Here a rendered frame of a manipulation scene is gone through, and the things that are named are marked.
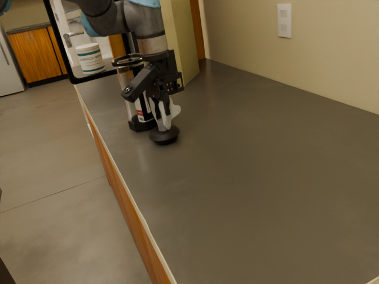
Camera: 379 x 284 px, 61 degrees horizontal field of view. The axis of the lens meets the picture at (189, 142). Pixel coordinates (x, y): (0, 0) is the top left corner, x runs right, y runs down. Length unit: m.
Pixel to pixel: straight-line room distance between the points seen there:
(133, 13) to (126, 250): 1.48
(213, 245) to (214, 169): 0.24
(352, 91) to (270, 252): 0.67
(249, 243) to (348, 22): 0.72
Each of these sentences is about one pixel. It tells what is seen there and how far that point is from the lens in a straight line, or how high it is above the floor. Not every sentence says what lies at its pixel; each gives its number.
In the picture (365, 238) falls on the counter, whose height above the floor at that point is 0.94.
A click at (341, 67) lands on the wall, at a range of 1.12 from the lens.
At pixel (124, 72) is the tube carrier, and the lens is 0.98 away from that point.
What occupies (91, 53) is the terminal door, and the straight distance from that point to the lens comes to 1.58.
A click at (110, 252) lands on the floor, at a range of 2.04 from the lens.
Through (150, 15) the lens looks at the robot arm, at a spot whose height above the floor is 1.29.
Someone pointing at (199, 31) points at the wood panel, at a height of 1.08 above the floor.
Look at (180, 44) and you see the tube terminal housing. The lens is 1.37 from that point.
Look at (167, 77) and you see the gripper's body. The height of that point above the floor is 1.13.
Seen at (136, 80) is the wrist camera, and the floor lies 1.14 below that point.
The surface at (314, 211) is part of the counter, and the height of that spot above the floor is 0.94.
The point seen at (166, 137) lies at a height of 0.97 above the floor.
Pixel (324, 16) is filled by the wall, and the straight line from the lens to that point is 1.14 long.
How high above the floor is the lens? 1.36
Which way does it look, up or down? 27 degrees down
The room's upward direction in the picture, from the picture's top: 10 degrees counter-clockwise
